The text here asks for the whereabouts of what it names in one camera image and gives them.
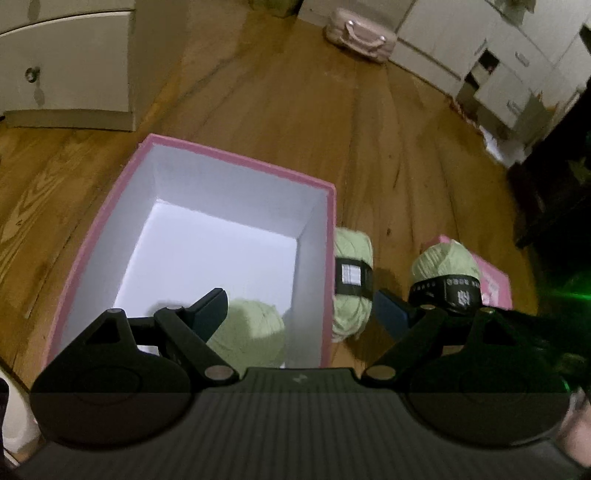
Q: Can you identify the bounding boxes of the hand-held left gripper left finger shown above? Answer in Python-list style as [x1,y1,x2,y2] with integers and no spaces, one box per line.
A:
[79,287,241,386]

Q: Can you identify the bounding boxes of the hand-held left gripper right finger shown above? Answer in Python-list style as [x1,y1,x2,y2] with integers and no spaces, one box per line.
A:
[360,288,519,388]

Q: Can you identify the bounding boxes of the light green yarn ball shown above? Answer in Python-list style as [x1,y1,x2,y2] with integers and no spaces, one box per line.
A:
[205,299,287,370]
[331,227,374,343]
[409,240,483,317]

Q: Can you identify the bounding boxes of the pink cardboard box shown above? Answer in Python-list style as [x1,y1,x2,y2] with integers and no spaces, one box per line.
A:
[46,134,337,370]

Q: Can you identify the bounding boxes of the pink box lid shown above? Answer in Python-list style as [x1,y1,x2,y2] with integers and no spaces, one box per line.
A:
[422,234,513,311]

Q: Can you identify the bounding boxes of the dark wooden furniture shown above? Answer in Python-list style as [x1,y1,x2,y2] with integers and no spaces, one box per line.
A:
[505,74,591,264]

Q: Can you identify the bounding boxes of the papers on floor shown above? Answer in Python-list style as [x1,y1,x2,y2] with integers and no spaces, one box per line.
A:
[480,129,505,160]

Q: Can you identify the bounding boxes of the pink handbag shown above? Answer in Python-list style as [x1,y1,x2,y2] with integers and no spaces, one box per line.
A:
[325,7,398,63]

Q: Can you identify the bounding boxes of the white chest of drawers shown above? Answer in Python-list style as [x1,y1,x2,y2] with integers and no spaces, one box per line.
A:
[390,0,591,134]

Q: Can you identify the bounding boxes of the white bedside cabinet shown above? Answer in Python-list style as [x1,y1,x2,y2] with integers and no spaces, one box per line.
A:
[0,0,139,132]

